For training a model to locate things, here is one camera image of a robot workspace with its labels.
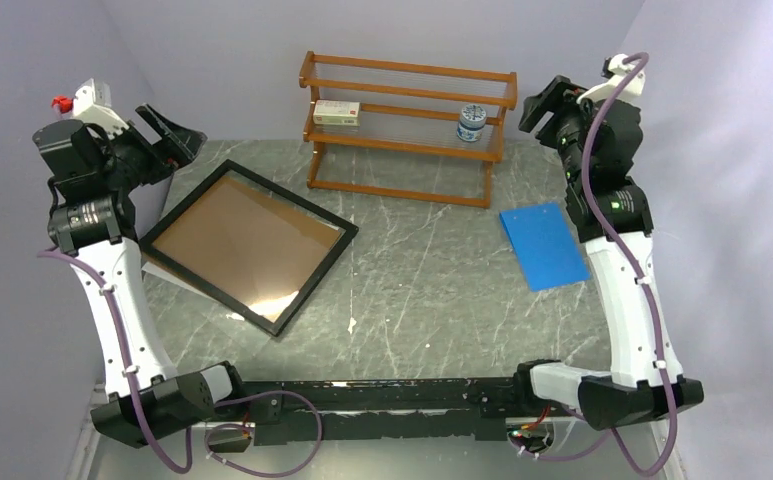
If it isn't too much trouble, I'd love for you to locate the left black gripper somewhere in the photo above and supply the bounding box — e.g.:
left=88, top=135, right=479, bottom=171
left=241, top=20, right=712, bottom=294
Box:
left=93, top=103, right=205, bottom=193

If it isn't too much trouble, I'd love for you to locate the white photo paper sheet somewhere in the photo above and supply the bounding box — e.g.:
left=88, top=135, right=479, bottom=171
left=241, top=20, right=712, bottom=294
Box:
left=142, top=261, right=190, bottom=288

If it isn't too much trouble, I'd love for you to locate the picture frame black and gold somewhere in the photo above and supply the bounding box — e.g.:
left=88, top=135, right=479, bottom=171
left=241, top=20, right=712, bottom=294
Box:
left=140, top=160, right=359, bottom=337

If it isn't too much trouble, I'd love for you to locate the brown cardboard backing board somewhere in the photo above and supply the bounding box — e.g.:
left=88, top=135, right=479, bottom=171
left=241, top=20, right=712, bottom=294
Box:
left=153, top=172, right=342, bottom=323

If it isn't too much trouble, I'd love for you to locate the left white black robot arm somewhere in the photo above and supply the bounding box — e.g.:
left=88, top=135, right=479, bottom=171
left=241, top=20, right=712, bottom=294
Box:
left=33, top=98, right=249, bottom=448

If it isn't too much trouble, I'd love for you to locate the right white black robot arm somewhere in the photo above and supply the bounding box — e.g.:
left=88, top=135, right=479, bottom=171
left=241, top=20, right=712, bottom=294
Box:
left=511, top=75, right=705, bottom=430

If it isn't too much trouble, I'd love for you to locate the blue white ceramic jar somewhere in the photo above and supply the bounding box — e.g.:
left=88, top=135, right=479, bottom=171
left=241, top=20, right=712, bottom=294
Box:
left=456, top=104, right=487, bottom=143

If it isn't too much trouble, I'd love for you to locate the blue clipboard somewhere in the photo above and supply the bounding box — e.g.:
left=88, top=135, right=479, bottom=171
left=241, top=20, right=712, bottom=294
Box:
left=499, top=203, right=591, bottom=292

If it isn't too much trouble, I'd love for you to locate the orange wooden shelf rack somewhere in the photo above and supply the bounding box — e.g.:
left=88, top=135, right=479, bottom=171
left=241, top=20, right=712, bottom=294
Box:
left=298, top=51, right=518, bottom=208

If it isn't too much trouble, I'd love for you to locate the white red small box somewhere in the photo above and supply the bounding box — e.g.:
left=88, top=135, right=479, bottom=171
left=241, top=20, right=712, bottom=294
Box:
left=312, top=100, right=361, bottom=127

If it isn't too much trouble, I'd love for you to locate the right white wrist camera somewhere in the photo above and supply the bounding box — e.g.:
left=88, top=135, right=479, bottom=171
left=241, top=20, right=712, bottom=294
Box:
left=576, top=52, right=648, bottom=105

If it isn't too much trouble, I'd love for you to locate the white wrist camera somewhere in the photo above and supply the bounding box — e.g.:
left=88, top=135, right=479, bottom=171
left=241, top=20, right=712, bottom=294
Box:
left=51, top=78, right=129, bottom=139
left=576, top=52, right=648, bottom=105

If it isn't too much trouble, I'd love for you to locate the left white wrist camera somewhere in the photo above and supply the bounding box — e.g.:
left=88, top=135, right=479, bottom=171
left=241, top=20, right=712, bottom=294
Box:
left=51, top=78, right=129, bottom=139

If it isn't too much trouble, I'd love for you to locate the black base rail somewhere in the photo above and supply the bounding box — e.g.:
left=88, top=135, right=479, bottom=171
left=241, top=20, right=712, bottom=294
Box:
left=223, top=374, right=560, bottom=448

